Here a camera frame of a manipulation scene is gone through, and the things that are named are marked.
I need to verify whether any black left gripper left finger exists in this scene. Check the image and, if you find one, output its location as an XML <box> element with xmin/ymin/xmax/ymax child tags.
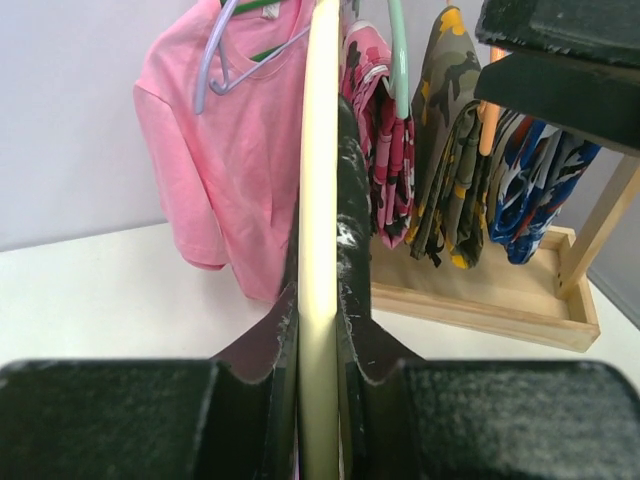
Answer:
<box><xmin>1</xmin><ymin>284</ymin><xmax>298</xmax><ymax>479</ymax></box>

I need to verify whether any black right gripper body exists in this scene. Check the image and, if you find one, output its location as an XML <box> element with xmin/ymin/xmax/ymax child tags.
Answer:
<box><xmin>475</xmin><ymin>0</ymin><xmax>639</xmax><ymax>150</ymax></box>

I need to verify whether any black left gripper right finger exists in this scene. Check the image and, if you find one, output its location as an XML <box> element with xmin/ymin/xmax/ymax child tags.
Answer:
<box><xmin>337</xmin><ymin>299</ymin><xmax>639</xmax><ymax>479</ymax></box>

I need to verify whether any cream hanger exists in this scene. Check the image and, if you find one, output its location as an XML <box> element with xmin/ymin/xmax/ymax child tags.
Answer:
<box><xmin>298</xmin><ymin>1</ymin><xmax>340</xmax><ymax>479</ymax></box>

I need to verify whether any black floral garment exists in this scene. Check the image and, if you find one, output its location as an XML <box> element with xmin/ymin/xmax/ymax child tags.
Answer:
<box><xmin>282</xmin><ymin>0</ymin><xmax>374</xmax><ymax>321</ymax></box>

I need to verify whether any purple hanger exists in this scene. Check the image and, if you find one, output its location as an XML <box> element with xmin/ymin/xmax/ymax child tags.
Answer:
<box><xmin>193</xmin><ymin>0</ymin><xmax>314</xmax><ymax>115</ymax></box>

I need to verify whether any orange hanger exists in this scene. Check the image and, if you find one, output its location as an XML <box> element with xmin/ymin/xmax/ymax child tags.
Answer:
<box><xmin>477</xmin><ymin>47</ymin><xmax>501</xmax><ymax>157</ymax></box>

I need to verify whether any blue patterned garment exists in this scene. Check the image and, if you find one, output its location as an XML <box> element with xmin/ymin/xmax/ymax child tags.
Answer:
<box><xmin>486</xmin><ymin>109</ymin><xmax>601</xmax><ymax>265</ymax></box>

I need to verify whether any camouflage garment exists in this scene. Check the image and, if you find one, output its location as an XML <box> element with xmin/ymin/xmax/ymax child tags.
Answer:
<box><xmin>405</xmin><ymin>5</ymin><xmax>491</xmax><ymax>269</ymax></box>

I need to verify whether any wooden clothes rack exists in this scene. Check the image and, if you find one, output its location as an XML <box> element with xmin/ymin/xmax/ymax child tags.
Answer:
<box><xmin>371</xmin><ymin>152</ymin><xmax>639</xmax><ymax>352</ymax></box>

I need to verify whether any pink patterned garment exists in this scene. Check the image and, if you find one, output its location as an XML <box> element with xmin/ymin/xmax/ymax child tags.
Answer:
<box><xmin>339</xmin><ymin>20</ymin><xmax>415</xmax><ymax>249</ymax></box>

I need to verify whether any pink t-shirt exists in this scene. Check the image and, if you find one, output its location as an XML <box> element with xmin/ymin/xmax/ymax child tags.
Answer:
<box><xmin>133</xmin><ymin>1</ymin><xmax>314</xmax><ymax>302</ymax></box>

